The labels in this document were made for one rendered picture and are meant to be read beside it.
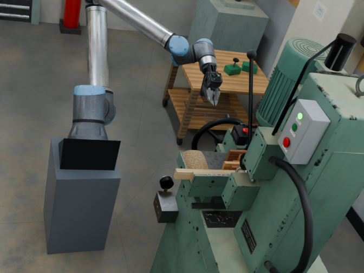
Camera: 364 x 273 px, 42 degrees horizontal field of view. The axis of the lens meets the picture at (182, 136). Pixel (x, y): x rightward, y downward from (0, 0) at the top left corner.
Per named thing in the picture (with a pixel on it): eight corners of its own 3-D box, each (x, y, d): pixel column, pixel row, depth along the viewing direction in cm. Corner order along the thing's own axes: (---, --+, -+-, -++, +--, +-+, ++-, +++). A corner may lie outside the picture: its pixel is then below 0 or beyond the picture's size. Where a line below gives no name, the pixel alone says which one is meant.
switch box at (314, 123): (293, 142, 143) (316, 99, 133) (307, 164, 135) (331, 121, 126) (276, 141, 141) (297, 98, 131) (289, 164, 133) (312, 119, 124)
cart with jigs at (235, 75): (229, 106, 406) (254, 40, 368) (253, 150, 364) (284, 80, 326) (157, 102, 383) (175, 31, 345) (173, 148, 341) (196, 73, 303)
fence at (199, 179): (322, 186, 200) (327, 176, 196) (324, 188, 198) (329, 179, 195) (190, 183, 180) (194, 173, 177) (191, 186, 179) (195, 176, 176)
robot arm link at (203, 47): (194, 50, 247) (213, 46, 246) (198, 69, 241) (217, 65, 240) (192, 38, 239) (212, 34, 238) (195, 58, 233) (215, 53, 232)
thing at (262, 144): (262, 161, 160) (279, 127, 151) (272, 180, 154) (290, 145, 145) (240, 160, 157) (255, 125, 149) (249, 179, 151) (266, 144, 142)
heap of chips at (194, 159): (201, 152, 197) (204, 145, 195) (210, 175, 187) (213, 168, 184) (181, 151, 194) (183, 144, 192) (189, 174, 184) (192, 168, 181)
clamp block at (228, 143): (250, 144, 215) (257, 129, 210) (260, 164, 205) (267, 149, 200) (220, 143, 211) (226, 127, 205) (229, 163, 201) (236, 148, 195)
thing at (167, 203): (169, 202, 220) (173, 190, 215) (174, 222, 211) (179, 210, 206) (152, 202, 217) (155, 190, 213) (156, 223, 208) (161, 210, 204)
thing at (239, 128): (254, 130, 209) (259, 121, 206) (263, 147, 201) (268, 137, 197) (228, 129, 205) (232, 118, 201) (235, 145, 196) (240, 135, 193)
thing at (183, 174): (296, 179, 199) (300, 171, 197) (298, 182, 197) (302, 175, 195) (173, 175, 181) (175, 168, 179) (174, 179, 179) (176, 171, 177)
